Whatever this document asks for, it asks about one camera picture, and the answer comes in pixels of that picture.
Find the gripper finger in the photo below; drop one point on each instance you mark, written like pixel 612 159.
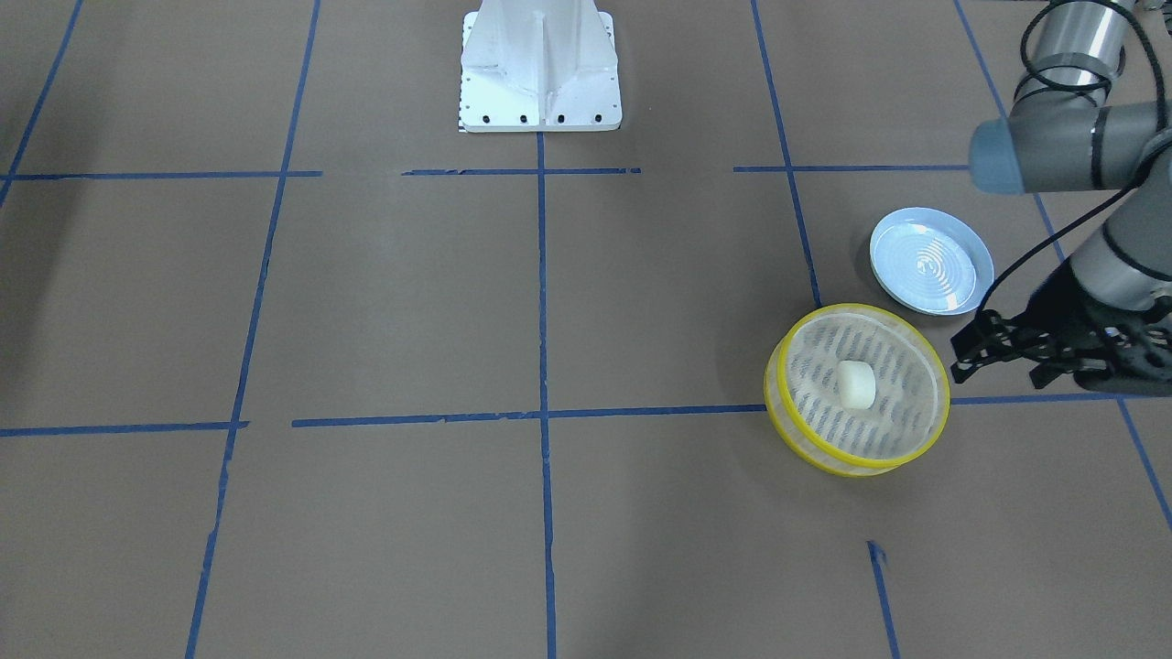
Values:
pixel 1088 376
pixel 988 339

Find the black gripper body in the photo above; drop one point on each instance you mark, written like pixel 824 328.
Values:
pixel 1065 300

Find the white steamed bun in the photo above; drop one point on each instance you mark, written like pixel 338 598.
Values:
pixel 856 384

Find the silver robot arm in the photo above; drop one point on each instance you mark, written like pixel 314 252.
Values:
pixel 1091 112

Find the yellow bamboo steamer basket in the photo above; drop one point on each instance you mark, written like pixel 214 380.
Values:
pixel 912 404

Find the light blue plate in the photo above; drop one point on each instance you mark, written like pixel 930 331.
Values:
pixel 930 261

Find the brown paper table cover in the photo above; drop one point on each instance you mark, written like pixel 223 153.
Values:
pixel 294 369

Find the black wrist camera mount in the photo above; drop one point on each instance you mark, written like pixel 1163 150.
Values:
pixel 1137 350

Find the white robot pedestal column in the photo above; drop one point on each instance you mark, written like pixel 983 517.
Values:
pixel 529 66

